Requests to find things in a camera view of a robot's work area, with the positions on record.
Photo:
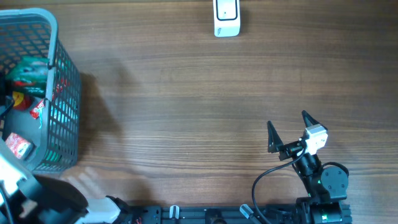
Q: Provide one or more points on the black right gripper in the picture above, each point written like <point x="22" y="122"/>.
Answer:
<point x="275" y="144"/>

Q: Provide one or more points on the grey plastic shopping basket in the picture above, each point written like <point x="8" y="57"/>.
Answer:
<point x="34" y="33"/>

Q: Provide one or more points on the white barcode scanner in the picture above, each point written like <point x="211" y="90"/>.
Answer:
<point x="227" y="19"/>

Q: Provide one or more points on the green 3M gloves packet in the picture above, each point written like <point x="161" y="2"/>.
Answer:
<point x="29" y="76"/>

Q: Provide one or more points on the red small sachet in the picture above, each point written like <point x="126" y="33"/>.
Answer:
<point x="37" y="110"/>

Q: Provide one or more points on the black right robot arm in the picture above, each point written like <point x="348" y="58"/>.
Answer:
<point x="326" y="184"/>

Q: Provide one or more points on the sriracha sauce bottle green cap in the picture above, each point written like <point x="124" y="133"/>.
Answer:
<point x="21" y="101"/>

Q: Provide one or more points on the red snack pack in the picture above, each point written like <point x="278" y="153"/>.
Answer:
<point x="19" y="146"/>

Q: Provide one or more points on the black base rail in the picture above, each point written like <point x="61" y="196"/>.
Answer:
<point x="217" y="214"/>

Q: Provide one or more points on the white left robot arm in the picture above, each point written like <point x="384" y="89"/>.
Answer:
<point x="29" y="198"/>

